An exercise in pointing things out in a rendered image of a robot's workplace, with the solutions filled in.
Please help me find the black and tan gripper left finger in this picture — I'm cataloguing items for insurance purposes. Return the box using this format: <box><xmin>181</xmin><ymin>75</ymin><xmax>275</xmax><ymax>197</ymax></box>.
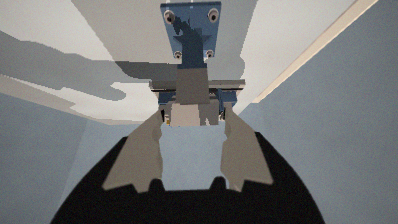
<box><xmin>50</xmin><ymin>109</ymin><xmax>165</xmax><ymax>224</ymax></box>

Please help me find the grey metal block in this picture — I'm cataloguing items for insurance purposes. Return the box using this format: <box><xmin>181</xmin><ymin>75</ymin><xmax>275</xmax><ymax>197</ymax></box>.
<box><xmin>166</xmin><ymin>94</ymin><xmax>219</xmax><ymax>127</ymax></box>

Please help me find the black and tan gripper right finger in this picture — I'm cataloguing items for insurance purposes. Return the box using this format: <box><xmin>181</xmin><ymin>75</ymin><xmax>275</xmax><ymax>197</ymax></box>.
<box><xmin>220</xmin><ymin>107</ymin><xmax>325</xmax><ymax>224</ymax></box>

